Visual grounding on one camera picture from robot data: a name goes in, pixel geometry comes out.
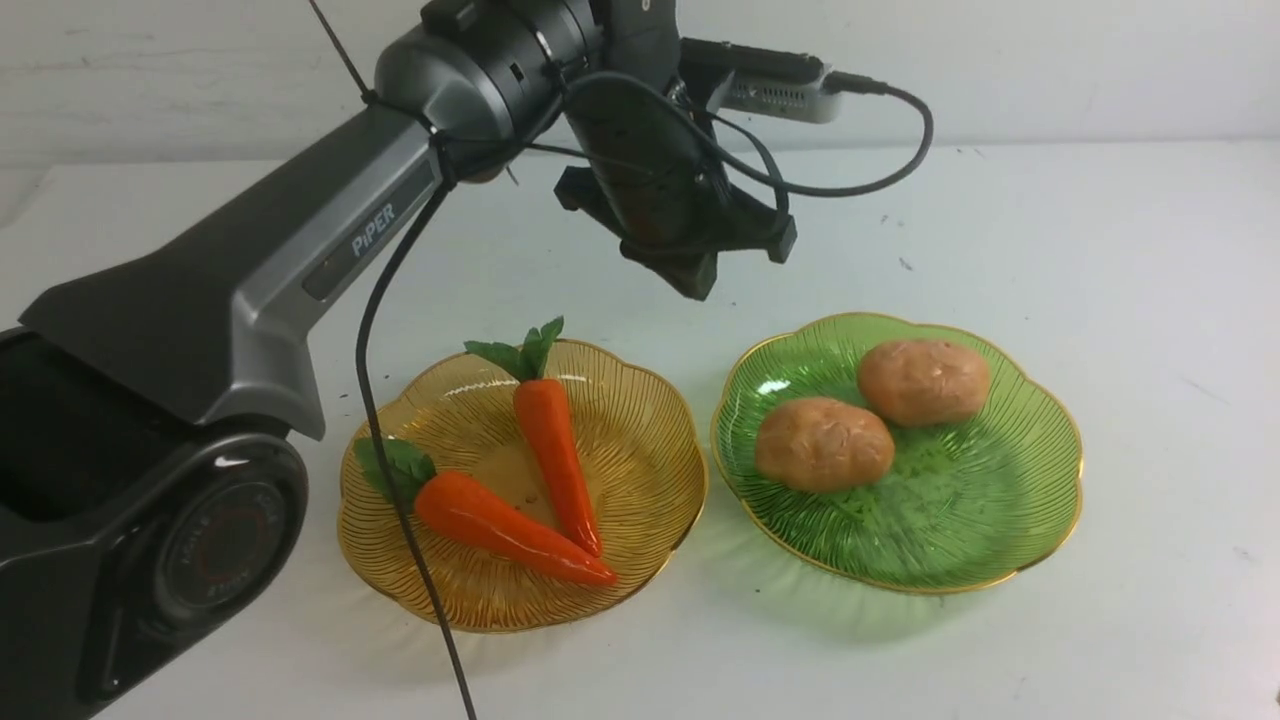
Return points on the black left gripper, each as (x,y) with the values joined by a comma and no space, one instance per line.
(656,181)

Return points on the toy carrot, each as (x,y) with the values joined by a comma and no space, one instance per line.
(458,507)
(542,412)

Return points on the toy potato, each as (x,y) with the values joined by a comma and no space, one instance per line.
(820,445)
(922,383)

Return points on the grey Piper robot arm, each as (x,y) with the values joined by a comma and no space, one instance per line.
(148,490)

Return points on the amber ribbed plastic plate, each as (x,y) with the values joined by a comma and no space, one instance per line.
(639,450)

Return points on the green ribbed plastic plate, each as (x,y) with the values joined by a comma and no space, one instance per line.
(964,506)

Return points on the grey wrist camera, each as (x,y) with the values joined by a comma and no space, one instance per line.
(720,76)

